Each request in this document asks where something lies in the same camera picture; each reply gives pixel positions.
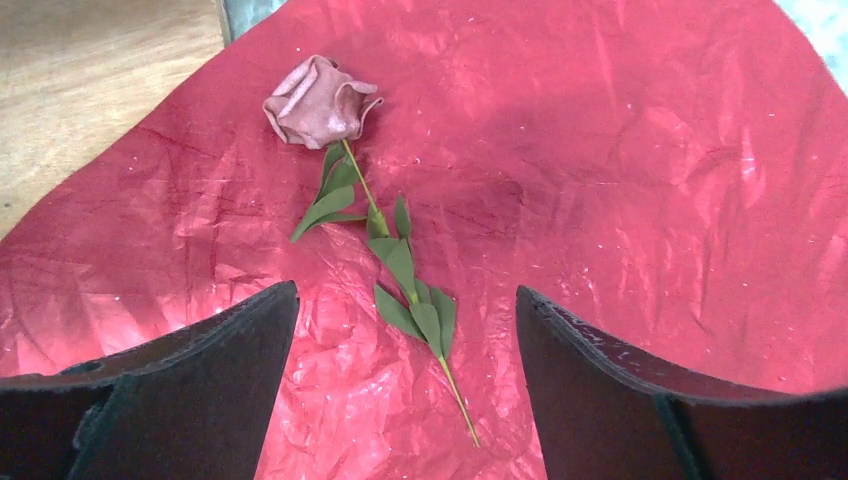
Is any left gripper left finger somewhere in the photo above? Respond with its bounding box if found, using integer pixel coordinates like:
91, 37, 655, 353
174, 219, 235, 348
1, 281, 300, 479

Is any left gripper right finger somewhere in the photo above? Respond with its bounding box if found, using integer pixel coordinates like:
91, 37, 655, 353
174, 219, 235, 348
516, 286, 847, 480

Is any maroon paper bouquet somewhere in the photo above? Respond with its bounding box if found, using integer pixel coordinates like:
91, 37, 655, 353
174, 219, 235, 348
1, 1, 847, 479

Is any maroon foam rose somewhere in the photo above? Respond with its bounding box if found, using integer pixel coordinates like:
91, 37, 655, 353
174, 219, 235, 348
262, 55, 481, 446

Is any wooden board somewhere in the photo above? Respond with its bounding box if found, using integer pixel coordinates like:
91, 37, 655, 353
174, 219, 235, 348
1, 1, 223, 232

